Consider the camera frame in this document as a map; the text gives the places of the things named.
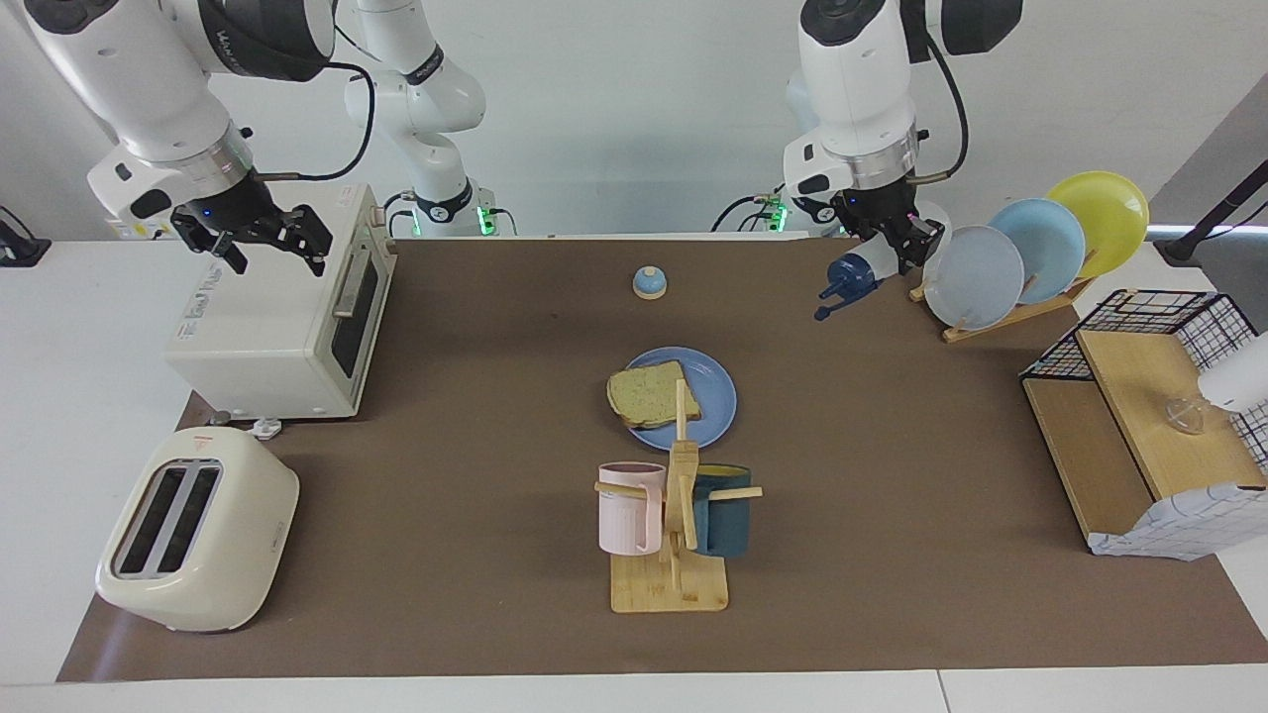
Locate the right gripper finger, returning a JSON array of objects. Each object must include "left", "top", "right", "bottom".
[
  {"left": 174, "top": 224, "right": 249, "bottom": 276},
  {"left": 267, "top": 204, "right": 335, "bottom": 278}
]

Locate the translucent bottle with blue cap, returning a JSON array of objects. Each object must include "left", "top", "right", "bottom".
[{"left": 814, "top": 203, "right": 957, "bottom": 322}]

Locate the toasted bread slice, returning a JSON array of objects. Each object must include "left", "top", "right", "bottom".
[{"left": 606, "top": 360, "right": 703, "bottom": 429}]

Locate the pale grey plate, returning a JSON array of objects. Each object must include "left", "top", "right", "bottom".
[{"left": 922, "top": 225, "right": 1026, "bottom": 332}]

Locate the wooden plate rack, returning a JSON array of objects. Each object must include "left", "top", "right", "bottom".
[{"left": 909, "top": 253, "right": 1096, "bottom": 345}]

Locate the light blue plate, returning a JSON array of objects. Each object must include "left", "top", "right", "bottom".
[{"left": 988, "top": 198, "right": 1088, "bottom": 306}]

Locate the yellow plate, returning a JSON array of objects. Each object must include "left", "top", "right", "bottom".
[{"left": 1046, "top": 170, "right": 1151, "bottom": 280}]

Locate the blue round plate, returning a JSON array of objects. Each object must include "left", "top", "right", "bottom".
[{"left": 615, "top": 346, "right": 739, "bottom": 451}]

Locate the white toaster oven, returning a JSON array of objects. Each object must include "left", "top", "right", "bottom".
[{"left": 163, "top": 182, "right": 397, "bottom": 422}]

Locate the black desk clamp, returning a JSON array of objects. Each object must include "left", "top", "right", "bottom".
[{"left": 0, "top": 205, "right": 53, "bottom": 268}]

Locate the cream two-slot toaster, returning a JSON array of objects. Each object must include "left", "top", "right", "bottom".
[{"left": 95, "top": 428, "right": 300, "bottom": 633}]

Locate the clear glass cup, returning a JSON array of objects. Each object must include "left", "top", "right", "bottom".
[{"left": 1161, "top": 396, "right": 1210, "bottom": 435}]

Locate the dark teal mug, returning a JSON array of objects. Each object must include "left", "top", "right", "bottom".
[{"left": 691, "top": 463, "right": 754, "bottom": 558}]

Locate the white cylinder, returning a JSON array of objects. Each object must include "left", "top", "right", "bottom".
[{"left": 1197, "top": 332, "right": 1268, "bottom": 412}]

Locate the pink ribbed mug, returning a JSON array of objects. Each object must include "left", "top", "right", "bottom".
[{"left": 597, "top": 461, "right": 667, "bottom": 557}]

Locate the white checked cloth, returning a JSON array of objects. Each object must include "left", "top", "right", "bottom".
[{"left": 1087, "top": 482, "right": 1268, "bottom": 562}]

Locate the wooden mug tree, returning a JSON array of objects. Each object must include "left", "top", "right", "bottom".
[{"left": 594, "top": 378, "right": 765, "bottom": 615}]

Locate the brown table mat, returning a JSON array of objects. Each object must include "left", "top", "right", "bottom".
[{"left": 56, "top": 236, "right": 1268, "bottom": 682}]

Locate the thin black base cable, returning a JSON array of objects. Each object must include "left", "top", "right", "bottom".
[{"left": 711, "top": 193, "right": 793, "bottom": 235}]

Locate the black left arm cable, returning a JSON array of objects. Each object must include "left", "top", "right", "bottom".
[{"left": 909, "top": 28, "right": 971, "bottom": 185}]

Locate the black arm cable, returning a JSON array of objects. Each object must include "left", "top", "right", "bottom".
[
  {"left": 909, "top": 28, "right": 971, "bottom": 185},
  {"left": 238, "top": 59, "right": 378, "bottom": 185}
]

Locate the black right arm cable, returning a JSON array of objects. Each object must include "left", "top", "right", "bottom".
[{"left": 238, "top": 59, "right": 378, "bottom": 185}]

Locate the wooden shelf with wire basket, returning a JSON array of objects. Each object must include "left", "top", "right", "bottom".
[{"left": 1020, "top": 289, "right": 1268, "bottom": 556}]

